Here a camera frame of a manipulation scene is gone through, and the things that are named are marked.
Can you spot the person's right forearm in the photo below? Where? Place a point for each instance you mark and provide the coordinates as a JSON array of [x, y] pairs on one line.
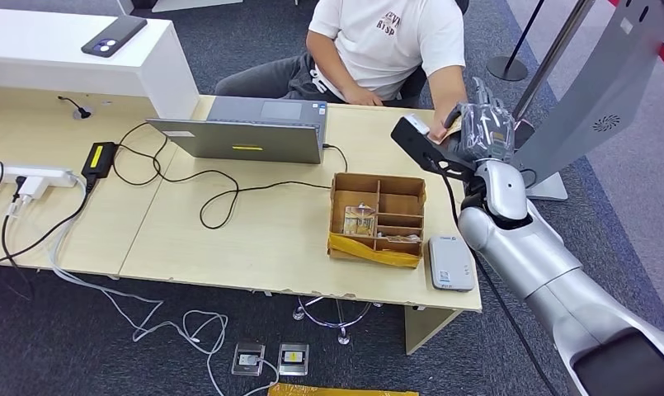
[[326, 71]]

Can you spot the white stand base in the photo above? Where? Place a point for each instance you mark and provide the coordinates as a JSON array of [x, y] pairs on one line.
[[125, 5], [195, 4]]

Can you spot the clear plastic card sleeve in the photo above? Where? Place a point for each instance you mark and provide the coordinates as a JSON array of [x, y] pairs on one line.
[[400, 239]]

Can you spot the white charger block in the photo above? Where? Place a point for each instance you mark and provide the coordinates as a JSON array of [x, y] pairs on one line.
[[32, 188]]

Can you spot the black power adapter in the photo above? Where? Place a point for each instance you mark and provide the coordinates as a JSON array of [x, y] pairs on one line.
[[98, 159]]

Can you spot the black base stanchion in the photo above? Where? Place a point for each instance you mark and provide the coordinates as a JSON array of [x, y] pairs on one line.
[[506, 68]]

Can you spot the grey desk grommet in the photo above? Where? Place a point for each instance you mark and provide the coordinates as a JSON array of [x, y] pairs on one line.
[[90, 112]]

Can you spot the person's right hand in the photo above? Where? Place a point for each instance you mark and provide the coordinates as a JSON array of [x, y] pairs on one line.
[[363, 97]]

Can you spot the person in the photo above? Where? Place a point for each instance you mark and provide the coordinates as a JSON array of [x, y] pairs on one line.
[[386, 49]]

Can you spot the orange floor tape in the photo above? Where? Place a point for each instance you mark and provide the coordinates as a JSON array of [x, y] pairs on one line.
[[337, 391]]

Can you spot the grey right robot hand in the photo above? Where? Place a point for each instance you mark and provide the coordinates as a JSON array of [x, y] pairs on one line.
[[487, 134]]

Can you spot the person's left forearm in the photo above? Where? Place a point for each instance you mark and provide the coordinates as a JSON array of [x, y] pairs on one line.
[[446, 90]]

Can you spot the white counter riser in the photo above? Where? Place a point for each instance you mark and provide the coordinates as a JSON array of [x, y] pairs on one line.
[[36, 54]]

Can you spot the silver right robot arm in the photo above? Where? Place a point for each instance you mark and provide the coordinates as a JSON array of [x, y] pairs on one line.
[[528, 257]]

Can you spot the printed room key card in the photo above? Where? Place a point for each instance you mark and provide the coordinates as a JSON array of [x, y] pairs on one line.
[[359, 221]]

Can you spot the grey laptop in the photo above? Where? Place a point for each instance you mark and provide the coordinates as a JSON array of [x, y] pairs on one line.
[[244, 136]]

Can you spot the chrome base stool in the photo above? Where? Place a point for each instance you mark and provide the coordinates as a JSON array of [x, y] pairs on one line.
[[343, 338]]

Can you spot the white card reader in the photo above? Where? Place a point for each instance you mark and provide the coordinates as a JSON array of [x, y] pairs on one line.
[[451, 265]]

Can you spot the dark smartphone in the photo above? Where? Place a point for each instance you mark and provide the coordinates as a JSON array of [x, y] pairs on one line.
[[113, 35]]

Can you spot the white power strip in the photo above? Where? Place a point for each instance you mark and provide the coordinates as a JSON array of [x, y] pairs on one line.
[[47, 175]]

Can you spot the wooden desk leg panel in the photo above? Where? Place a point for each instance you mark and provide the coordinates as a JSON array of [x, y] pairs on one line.
[[424, 328]]

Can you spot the silver floor socket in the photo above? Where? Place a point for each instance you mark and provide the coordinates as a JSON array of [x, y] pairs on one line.
[[293, 358], [248, 359]]

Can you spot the person's left hand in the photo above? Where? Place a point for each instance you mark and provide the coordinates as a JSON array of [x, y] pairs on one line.
[[438, 125]]

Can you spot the grey kiosk stand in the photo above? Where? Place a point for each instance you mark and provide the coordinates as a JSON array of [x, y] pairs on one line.
[[594, 93]]

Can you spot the cardboard divider box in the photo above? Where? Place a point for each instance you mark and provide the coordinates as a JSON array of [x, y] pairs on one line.
[[402, 205]]

